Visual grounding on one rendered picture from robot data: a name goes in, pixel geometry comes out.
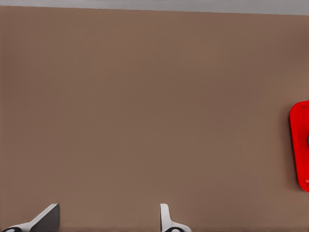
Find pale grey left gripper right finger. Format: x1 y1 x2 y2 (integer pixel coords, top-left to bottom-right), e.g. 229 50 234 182
158 203 191 232

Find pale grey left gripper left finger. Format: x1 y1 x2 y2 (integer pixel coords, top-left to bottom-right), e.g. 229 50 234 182
0 203 60 232

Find red plastic tray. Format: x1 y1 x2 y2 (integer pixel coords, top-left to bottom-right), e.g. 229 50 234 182
289 100 309 193

